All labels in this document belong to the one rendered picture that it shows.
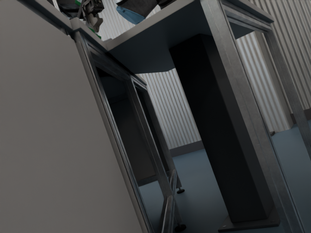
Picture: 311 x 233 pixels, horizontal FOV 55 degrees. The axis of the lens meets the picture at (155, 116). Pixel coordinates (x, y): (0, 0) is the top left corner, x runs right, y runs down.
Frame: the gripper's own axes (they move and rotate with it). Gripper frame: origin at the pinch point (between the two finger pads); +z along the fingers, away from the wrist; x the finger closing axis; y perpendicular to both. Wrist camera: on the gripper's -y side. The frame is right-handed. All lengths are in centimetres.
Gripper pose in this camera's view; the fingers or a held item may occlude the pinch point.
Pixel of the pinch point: (96, 30)
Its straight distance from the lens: 160.6
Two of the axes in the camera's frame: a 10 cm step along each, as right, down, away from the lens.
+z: 3.1, 9.5, -0.3
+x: 6.1, -1.7, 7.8
